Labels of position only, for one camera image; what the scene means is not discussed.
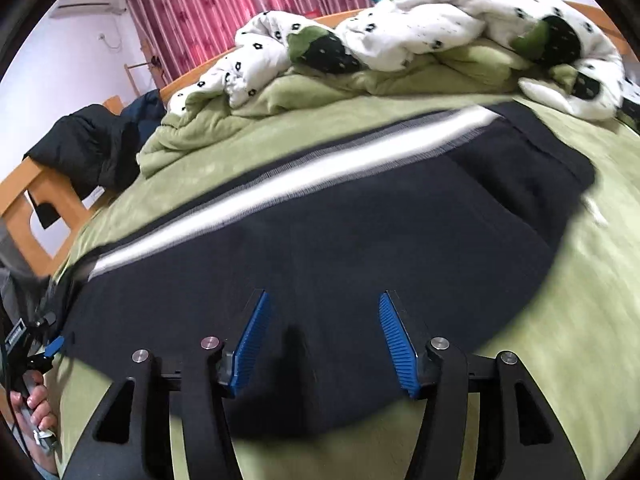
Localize person's left hand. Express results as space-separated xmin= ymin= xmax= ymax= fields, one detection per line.
xmin=10 ymin=384 xmax=58 ymax=479

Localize navy blue garment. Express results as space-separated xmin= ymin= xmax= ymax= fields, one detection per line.
xmin=120 ymin=89 xmax=166 ymax=151

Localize wooden bed frame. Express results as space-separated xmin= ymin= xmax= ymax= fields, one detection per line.
xmin=1 ymin=1 xmax=639 ymax=276

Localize white floral quilt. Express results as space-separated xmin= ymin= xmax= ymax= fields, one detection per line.
xmin=167 ymin=0 xmax=638 ymax=120

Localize wooden clothes rack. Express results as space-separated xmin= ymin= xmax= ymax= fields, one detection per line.
xmin=124 ymin=39 xmax=166 ymax=98

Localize green fleece bed sheet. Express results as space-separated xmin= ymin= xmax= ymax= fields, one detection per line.
xmin=67 ymin=61 xmax=639 ymax=479

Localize white wall air conditioner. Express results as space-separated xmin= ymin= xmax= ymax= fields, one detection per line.
xmin=49 ymin=1 xmax=126 ymax=18

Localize black jacket on footboard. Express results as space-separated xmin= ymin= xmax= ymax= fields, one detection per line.
xmin=26 ymin=104 xmax=141 ymax=200

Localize black pants with white stripe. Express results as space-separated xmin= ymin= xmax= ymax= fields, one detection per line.
xmin=64 ymin=102 xmax=596 ymax=440

